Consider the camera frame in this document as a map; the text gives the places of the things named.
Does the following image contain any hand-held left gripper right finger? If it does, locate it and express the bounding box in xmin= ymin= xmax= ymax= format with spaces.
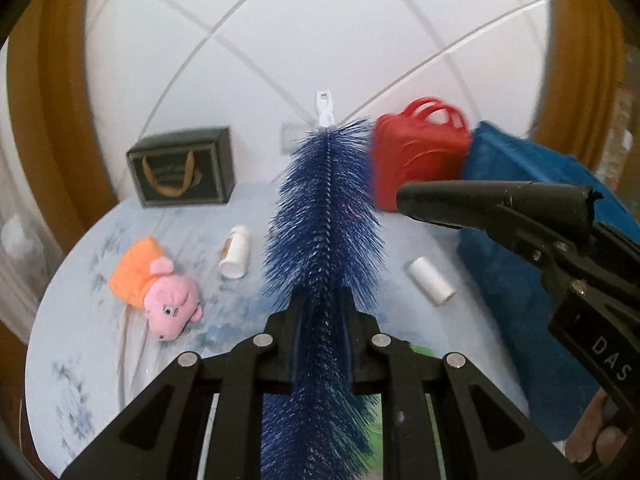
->
xmin=344 ymin=294 xmax=582 ymax=480

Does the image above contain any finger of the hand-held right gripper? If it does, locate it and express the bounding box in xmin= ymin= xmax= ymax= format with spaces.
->
xmin=396 ymin=180 xmax=604 ymax=222
xmin=425 ymin=208 xmax=640 ymax=332

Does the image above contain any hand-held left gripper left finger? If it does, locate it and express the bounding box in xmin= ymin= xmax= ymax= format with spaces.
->
xmin=60 ymin=292 xmax=302 ymax=480

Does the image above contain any blue plastic crate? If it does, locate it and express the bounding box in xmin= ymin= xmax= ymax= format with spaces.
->
xmin=459 ymin=120 xmax=640 ymax=442

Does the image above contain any blue bristle brush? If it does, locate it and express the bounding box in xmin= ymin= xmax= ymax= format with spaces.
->
xmin=260 ymin=89 xmax=387 ymax=480

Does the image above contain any person's right hand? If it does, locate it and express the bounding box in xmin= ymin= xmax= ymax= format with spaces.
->
xmin=567 ymin=390 xmax=632 ymax=464

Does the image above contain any red plastic carry case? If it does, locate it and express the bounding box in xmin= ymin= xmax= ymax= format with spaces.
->
xmin=372 ymin=97 xmax=474 ymax=212

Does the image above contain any white roll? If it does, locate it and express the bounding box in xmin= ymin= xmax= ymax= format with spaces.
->
xmin=405 ymin=256 xmax=457 ymax=306

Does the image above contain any white pill bottle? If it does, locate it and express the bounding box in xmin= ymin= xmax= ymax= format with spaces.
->
xmin=218 ymin=224 xmax=251 ymax=280

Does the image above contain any pink pig plush orange dress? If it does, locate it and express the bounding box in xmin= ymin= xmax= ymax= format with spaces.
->
xmin=108 ymin=236 xmax=204 ymax=344

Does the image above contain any dark gift box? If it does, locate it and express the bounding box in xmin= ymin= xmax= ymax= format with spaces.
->
xmin=125 ymin=126 xmax=236 ymax=209

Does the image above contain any pale curtain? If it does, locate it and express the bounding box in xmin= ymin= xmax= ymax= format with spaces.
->
xmin=0 ymin=195 xmax=66 ymax=346

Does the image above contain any white plastic bag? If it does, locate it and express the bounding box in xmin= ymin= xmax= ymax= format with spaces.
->
xmin=0 ymin=209 xmax=48 ymax=263

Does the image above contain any wooden frame post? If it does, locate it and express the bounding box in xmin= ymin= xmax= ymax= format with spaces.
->
xmin=532 ymin=0 xmax=627 ymax=173
xmin=7 ymin=0 xmax=119 ymax=242

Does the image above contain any white wall socket panel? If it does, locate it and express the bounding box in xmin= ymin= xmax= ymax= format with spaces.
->
xmin=279 ymin=122 xmax=312 ymax=154

